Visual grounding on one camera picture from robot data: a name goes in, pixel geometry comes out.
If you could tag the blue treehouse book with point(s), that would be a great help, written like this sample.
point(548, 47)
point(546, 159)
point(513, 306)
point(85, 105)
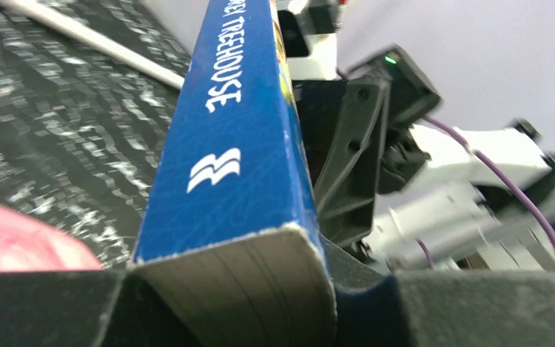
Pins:
point(230, 238)

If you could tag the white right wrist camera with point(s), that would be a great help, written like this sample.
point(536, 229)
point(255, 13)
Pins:
point(309, 30)

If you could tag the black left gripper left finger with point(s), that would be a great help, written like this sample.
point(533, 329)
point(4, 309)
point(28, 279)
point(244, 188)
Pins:
point(88, 308)

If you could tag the white pvc pipe frame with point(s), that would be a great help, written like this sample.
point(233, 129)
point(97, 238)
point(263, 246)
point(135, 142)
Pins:
point(76, 30)

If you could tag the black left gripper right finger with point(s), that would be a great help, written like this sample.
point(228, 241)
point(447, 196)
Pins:
point(441, 307)

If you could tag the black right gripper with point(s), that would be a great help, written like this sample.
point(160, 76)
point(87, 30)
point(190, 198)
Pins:
point(344, 125)

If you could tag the pink student backpack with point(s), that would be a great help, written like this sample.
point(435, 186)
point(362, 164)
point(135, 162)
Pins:
point(27, 244)

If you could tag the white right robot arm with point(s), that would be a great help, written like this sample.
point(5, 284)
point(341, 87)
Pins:
point(477, 188)

